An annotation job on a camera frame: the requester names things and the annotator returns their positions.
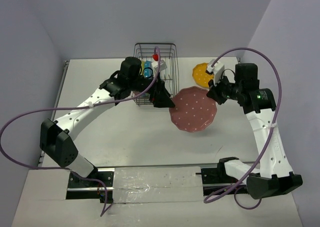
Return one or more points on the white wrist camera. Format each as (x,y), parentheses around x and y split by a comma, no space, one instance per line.
(158,67)
(215,68)

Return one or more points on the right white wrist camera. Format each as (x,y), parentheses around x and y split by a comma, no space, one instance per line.
(215,68)

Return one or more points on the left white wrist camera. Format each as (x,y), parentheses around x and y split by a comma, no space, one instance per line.
(158,67)

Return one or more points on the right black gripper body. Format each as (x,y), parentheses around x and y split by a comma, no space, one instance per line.
(228,89)

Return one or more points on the orange dotted plate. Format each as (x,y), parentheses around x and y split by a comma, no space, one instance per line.
(200,76)

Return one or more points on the blue dotted plate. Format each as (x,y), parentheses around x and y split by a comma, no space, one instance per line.
(147,69)

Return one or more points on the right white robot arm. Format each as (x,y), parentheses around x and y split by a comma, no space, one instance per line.
(271,175)

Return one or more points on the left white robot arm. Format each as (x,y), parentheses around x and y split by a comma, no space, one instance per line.
(57,136)

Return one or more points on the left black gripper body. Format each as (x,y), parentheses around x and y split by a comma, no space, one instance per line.
(153,86)

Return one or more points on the green dotted plate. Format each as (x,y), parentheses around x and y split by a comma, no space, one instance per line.
(142,65)

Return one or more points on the black wire dish rack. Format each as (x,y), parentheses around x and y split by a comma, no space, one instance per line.
(168,52)

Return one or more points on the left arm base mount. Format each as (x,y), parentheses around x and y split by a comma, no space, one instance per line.
(78,189)

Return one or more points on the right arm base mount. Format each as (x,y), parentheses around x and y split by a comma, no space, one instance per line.
(213,181)

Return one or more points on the silver tape strip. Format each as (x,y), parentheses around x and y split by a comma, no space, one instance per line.
(157,185)

